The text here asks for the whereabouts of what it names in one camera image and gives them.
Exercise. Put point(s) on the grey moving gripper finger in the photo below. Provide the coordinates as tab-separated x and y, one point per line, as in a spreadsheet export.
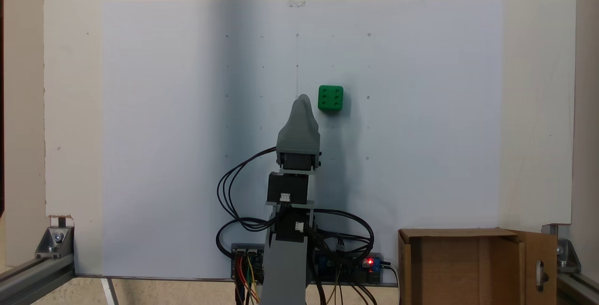
299	132

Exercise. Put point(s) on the green die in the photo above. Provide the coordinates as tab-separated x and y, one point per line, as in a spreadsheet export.
330	98

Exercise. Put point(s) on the clear tape piece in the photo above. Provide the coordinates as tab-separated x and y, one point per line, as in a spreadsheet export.
296	3

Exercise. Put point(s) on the blue circuit board red LED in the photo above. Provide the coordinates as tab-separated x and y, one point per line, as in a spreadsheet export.
374	274

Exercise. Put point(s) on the brown cardboard box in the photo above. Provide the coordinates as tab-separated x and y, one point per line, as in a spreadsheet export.
449	272

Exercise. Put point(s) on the metal corner bracket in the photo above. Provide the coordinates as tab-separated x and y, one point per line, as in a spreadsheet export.
564	253
56	244

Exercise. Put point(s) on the aluminium frame post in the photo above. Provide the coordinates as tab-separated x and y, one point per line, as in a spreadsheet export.
28	279
578	288

